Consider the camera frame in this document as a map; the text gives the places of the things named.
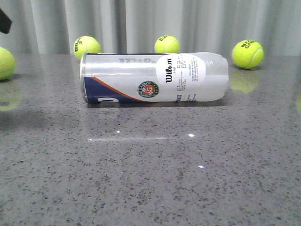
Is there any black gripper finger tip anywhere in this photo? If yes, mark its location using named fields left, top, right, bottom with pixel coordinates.
left=0, top=9, right=12, bottom=34

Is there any clear Wilson tennis ball can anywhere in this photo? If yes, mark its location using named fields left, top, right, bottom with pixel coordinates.
left=80, top=52, right=229, bottom=103

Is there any far left tennis ball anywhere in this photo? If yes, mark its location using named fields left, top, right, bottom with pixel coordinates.
left=0, top=47, right=16, bottom=81

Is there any tennis ball marked three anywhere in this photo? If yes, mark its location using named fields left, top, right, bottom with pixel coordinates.
left=73, top=36, right=101, bottom=60

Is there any centre back tennis ball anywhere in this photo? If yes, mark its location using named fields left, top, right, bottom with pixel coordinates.
left=154, top=35, right=180, bottom=53

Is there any right Roland Garros tennis ball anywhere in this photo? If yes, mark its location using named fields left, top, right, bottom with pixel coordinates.
left=232, top=40, right=264, bottom=69

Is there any grey pleated curtain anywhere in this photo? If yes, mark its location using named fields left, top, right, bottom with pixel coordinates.
left=0, top=0, right=301, bottom=56

